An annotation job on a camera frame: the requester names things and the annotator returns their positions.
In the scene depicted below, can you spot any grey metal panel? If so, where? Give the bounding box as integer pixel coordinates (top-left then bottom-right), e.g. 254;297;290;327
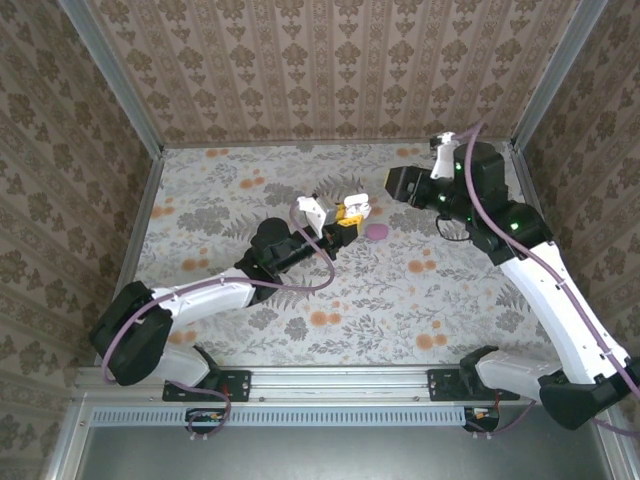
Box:
44;404;640;480

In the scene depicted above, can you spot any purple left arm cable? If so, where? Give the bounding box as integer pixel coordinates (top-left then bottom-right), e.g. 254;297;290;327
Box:
102;199;337;444

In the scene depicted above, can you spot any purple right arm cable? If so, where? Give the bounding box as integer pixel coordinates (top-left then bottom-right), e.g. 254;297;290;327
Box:
452;121;640;439

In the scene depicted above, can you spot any black connector board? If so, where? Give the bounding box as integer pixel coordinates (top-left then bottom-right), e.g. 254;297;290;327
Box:
462;407;501;432
185;407;226;434

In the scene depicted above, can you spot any grey slotted cable duct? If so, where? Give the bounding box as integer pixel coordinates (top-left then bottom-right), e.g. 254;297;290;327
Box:
92;405;474;427

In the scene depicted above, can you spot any aluminium mounting rail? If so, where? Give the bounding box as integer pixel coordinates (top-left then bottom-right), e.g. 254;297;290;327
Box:
79;364;614;406

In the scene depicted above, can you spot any aluminium frame post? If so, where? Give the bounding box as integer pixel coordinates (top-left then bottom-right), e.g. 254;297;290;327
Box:
509;0;610;154
57;0;165;159

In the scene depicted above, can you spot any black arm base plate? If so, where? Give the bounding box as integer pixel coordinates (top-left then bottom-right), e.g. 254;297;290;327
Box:
427;368;521;403
162;368;252;404

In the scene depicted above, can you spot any thin black wire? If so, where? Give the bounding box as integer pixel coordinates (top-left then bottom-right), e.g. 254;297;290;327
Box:
434;214;469;243

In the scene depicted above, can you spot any white earbud charging case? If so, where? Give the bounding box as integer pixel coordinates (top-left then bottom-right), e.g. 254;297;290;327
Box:
342;192;371;217

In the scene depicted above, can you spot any aluminium table side rail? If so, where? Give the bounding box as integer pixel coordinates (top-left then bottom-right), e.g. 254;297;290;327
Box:
509;144;554;241
119;149;166;289

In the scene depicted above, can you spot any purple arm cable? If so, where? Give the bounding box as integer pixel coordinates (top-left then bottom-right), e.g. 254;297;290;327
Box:
102;199;337;444
452;121;640;439

